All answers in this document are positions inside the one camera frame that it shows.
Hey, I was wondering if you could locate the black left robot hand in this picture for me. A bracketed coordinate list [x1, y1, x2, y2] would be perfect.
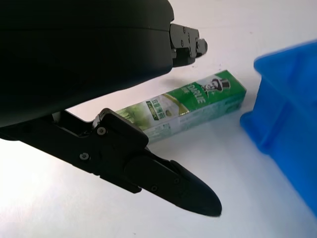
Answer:
[0, 0, 222, 218]

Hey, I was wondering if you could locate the green toothpaste box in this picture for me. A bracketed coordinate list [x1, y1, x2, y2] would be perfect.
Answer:
[115, 69, 248, 145]

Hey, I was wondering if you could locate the blue plastic tray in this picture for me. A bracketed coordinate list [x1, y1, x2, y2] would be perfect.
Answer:
[239, 38, 317, 219]

